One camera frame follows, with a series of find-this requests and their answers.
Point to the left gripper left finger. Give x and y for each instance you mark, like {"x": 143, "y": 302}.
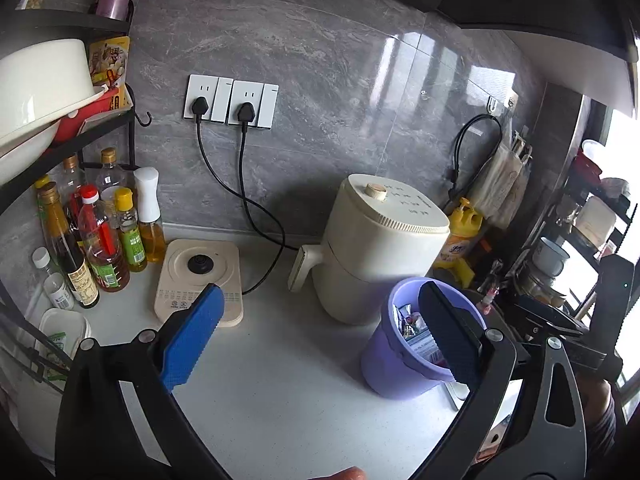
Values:
{"x": 95, "y": 437}

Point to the silver foil wrapper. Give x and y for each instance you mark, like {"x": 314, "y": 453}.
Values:
{"x": 409, "y": 321}

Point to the grey barcode packet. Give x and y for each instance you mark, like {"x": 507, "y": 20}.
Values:
{"x": 425, "y": 346}

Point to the purple plastic trash bucket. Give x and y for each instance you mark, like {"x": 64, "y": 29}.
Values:
{"x": 388, "y": 364}

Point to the black metal kitchen rack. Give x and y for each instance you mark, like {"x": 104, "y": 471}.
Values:
{"x": 86, "y": 27}

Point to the person's right hand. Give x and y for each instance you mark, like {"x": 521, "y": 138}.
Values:
{"x": 599, "y": 414}

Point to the person's left hand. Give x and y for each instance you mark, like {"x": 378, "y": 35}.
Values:
{"x": 351, "y": 473}

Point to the green packet in tray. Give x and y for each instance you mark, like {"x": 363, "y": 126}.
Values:
{"x": 59, "y": 341}

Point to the white plastic tray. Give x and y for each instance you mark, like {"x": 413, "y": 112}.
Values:
{"x": 65, "y": 329}

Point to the yellow dish soap bottle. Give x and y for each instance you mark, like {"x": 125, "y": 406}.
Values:
{"x": 464, "y": 224}

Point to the dark soy sauce bottle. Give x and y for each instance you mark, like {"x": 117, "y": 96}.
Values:
{"x": 70, "y": 257}

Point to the small white cap bottle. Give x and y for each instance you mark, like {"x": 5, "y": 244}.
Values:
{"x": 54, "y": 282}

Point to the hanging cloth bags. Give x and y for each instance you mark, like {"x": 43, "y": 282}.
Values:
{"x": 498, "y": 191}

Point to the cream air fryer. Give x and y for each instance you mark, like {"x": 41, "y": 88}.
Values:
{"x": 379, "y": 232}

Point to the red cap oil bottle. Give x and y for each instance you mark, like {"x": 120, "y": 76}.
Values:
{"x": 101, "y": 242}

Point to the yellow cap green label bottle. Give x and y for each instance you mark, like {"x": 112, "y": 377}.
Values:
{"x": 128, "y": 230}

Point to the cream induction cooker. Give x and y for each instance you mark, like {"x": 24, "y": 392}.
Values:
{"x": 189, "y": 266}

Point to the gold cap clear bottle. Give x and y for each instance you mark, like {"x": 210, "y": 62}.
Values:
{"x": 111, "y": 176}

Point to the white top oil sprayer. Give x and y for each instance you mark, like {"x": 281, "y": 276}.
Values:
{"x": 149, "y": 216}

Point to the red container on rack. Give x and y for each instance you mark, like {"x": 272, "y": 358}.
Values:
{"x": 70, "y": 125}

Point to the large white bowl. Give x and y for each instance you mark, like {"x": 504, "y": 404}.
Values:
{"x": 42, "y": 83}

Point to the yellow snack packet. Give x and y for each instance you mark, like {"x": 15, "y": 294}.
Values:
{"x": 108, "y": 63}

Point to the white wall socket panel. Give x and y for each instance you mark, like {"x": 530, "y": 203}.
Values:
{"x": 224, "y": 97}

